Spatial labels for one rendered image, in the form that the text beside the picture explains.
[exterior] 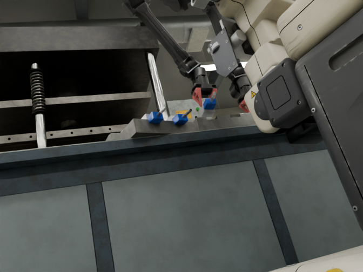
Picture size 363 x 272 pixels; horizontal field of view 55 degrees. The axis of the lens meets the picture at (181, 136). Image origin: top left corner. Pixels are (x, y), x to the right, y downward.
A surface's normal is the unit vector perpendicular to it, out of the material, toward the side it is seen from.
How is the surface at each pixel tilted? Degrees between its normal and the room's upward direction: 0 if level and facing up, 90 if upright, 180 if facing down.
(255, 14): 90
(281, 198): 90
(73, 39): 90
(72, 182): 90
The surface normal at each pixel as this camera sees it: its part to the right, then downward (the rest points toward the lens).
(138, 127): 0.51, -0.43
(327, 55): -0.84, -0.01
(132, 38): 0.25, -0.43
